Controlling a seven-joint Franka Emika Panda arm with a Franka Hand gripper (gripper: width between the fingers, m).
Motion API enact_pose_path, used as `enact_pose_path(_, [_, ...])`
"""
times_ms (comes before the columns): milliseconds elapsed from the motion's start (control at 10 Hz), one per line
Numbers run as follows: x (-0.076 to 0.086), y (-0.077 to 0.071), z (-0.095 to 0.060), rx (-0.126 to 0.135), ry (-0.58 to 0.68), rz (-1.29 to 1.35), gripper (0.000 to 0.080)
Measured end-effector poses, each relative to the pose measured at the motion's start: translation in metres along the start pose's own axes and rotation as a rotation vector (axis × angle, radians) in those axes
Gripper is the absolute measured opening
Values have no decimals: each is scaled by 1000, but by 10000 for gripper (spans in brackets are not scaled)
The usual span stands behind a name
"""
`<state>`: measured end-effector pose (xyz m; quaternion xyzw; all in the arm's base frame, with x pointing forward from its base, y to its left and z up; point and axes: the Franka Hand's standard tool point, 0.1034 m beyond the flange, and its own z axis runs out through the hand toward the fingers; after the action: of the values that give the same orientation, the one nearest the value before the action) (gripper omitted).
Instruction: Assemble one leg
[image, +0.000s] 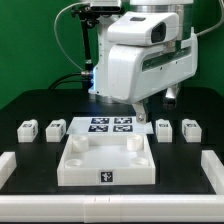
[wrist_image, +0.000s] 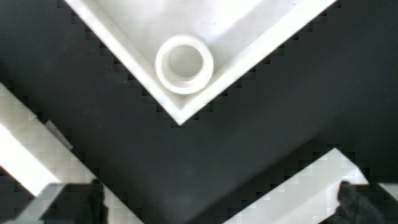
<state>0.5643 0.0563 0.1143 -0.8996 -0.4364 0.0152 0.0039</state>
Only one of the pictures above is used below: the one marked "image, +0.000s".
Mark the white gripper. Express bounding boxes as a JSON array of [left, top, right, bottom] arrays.
[[108, 31, 198, 122]]

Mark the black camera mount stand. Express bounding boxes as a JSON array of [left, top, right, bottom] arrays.
[[70, 0, 125, 90]]

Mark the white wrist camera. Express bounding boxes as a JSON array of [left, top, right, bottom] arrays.
[[107, 11, 179, 46]]

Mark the white sheet with markers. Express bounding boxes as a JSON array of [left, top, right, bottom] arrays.
[[67, 116, 153, 134]]

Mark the white square table top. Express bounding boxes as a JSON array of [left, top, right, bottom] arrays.
[[57, 134, 156, 186]]

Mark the white obstacle fence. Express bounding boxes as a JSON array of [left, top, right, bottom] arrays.
[[0, 150, 224, 223]]

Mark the black cable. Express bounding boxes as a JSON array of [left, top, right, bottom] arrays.
[[48, 73, 90, 90]]

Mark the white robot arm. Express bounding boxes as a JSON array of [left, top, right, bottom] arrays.
[[89, 0, 198, 123]]

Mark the grey cable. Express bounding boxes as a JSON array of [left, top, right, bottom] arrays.
[[53, 2, 88, 72]]

